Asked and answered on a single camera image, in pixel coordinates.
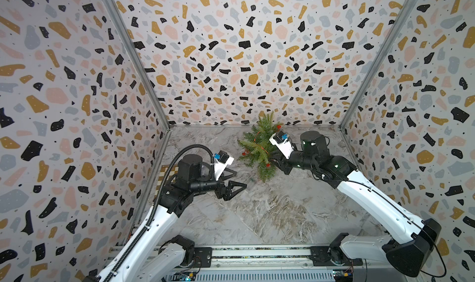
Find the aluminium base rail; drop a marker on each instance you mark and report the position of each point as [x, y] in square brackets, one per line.
[277, 263]

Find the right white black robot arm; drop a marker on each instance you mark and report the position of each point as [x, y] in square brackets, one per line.
[409, 240]

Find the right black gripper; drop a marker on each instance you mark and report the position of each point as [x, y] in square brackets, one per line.
[283, 162]

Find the red string lights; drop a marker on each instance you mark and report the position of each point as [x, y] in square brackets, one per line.
[256, 147]

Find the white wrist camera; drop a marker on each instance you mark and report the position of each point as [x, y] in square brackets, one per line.
[221, 161]
[282, 141]

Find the small green christmas tree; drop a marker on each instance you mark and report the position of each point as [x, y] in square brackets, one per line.
[266, 174]

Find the checkered chess board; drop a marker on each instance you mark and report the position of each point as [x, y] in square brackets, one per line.
[161, 176]

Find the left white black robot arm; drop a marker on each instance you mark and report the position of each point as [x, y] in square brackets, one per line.
[194, 177]

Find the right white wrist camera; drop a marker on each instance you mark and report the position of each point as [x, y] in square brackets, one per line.
[282, 141]

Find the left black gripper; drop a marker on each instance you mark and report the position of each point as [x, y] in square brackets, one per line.
[227, 194]

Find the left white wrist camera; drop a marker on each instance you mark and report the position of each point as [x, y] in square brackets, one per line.
[221, 161]

